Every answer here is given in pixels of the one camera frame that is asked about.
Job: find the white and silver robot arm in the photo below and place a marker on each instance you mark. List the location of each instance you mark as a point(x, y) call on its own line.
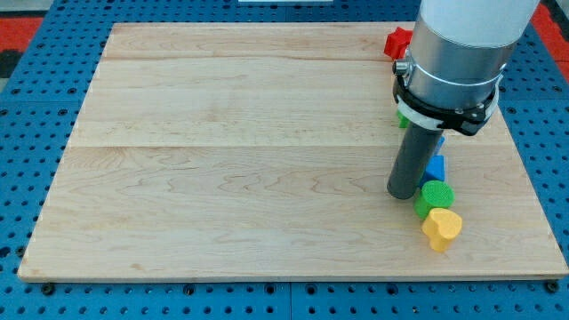
point(450, 74)

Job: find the red star block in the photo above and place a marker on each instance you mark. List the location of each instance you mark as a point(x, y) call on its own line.
point(397, 43)

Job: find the blue triangular block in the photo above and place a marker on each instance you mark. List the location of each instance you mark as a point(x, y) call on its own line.
point(435, 170)

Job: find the blue block behind pointer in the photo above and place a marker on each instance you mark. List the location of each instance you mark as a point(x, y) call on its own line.
point(439, 145)

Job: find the yellow heart block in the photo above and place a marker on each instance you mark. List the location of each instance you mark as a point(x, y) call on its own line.
point(441, 227)

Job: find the green block behind tool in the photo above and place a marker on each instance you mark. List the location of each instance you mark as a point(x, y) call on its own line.
point(403, 121)

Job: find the light wooden board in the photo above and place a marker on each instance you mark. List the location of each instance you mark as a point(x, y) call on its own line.
point(252, 152)

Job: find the green cylinder block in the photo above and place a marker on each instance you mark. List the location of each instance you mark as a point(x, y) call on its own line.
point(433, 194)

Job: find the grey cylindrical pointer tool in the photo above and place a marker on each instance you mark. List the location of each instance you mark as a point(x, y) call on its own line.
point(416, 149)

